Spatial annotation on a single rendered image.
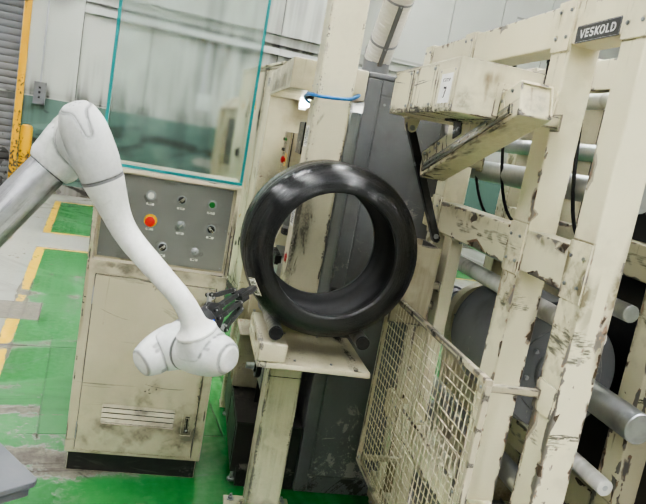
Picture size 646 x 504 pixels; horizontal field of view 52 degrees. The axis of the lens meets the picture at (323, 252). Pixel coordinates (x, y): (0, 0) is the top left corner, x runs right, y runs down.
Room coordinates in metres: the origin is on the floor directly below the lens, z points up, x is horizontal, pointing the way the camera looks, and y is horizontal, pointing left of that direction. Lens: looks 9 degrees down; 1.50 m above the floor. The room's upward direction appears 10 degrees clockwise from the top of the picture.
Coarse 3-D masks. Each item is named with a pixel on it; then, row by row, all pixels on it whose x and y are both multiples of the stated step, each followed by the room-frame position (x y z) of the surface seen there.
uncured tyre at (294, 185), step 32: (320, 160) 2.15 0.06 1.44; (288, 192) 1.96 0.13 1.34; (320, 192) 1.97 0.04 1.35; (352, 192) 1.99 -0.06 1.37; (384, 192) 2.02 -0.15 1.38; (256, 224) 1.96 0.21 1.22; (384, 224) 2.29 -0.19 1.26; (256, 256) 1.95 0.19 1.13; (384, 256) 2.29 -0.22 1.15; (416, 256) 2.08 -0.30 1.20; (288, 288) 2.24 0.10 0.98; (352, 288) 2.28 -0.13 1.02; (384, 288) 2.03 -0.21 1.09; (288, 320) 1.98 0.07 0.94; (320, 320) 1.99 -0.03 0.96; (352, 320) 2.01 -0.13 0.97
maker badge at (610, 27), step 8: (592, 24) 1.79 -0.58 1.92; (600, 24) 1.76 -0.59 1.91; (608, 24) 1.72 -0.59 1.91; (616, 24) 1.69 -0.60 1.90; (584, 32) 1.82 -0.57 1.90; (592, 32) 1.79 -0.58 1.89; (600, 32) 1.75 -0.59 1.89; (608, 32) 1.71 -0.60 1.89; (616, 32) 1.68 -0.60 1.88; (576, 40) 1.85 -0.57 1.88; (584, 40) 1.81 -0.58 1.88
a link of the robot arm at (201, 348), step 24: (96, 192) 1.52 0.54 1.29; (120, 192) 1.55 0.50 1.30; (120, 216) 1.55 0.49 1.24; (120, 240) 1.56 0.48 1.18; (144, 240) 1.58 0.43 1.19; (144, 264) 1.55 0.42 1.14; (168, 288) 1.53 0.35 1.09; (192, 312) 1.53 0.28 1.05; (192, 336) 1.52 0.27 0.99; (216, 336) 1.55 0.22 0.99; (192, 360) 1.52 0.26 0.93; (216, 360) 1.50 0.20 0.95
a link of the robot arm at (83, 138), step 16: (64, 112) 1.50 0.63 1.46; (80, 112) 1.50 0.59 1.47; (96, 112) 1.52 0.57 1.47; (64, 128) 1.49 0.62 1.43; (80, 128) 1.49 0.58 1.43; (96, 128) 1.51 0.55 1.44; (64, 144) 1.51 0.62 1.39; (80, 144) 1.49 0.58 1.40; (96, 144) 1.50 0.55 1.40; (112, 144) 1.54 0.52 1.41; (80, 160) 1.50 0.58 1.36; (96, 160) 1.50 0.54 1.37; (112, 160) 1.53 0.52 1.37; (80, 176) 1.52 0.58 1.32; (96, 176) 1.51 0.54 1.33; (112, 176) 1.53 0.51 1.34
